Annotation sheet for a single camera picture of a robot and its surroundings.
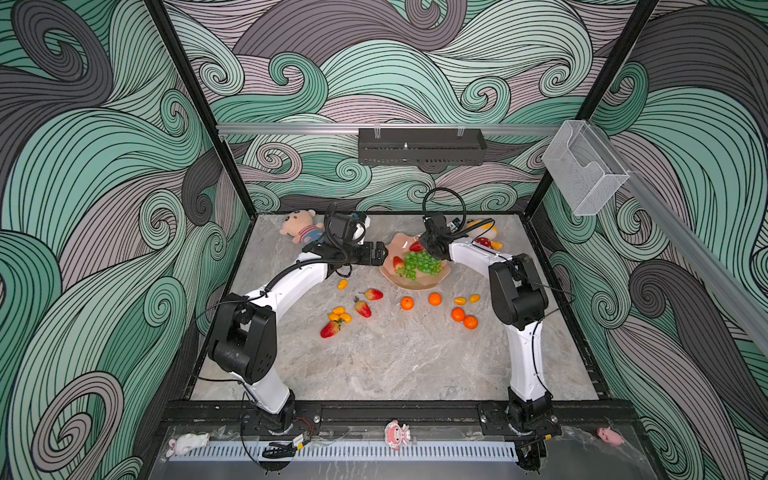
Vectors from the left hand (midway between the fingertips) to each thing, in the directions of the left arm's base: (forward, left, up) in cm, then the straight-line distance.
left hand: (377, 249), depth 87 cm
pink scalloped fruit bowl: (+13, -9, -15) cm, 21 cm away
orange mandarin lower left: (-13, -26, -15) cm, 33 cm away
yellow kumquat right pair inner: (-8, -28, -17) cm, 33 cm away
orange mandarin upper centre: (-10, -10, -15) cm, 21 cm away
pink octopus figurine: (-45, -5, -13) cm, 47 cm away
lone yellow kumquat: (-3, +11, -16) cm, 20 cm away
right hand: (+14, -18, -11) cm, 25 cm away
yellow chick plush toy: (+17, -40, -12) cm, 45 cm away
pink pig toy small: (-44, -56, -13) cm, 73 cm away
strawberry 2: (+10, -14, -12) cm, 21 cm away
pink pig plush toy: (+18, +29, -11) cm, 36 cm away
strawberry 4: (-12, +4, -16) cm, 20 cm away
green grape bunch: (+6, -14, -13) cm, 20 cm away
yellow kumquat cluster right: (-14, +9, -16) cm, 24 cm away
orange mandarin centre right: (-8, -19, -15) cm, 26 cm away
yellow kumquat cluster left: (-14, +13, -16) cm, 25 cm away
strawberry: (+5, -7, -14) cm, 17 cm away
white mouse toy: (-47, +44, -15) cm, 66 cm away
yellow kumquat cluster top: (-12, +12, -17) cm, 23 cm away
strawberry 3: (-7, +1, -15) cm, 17 cm away
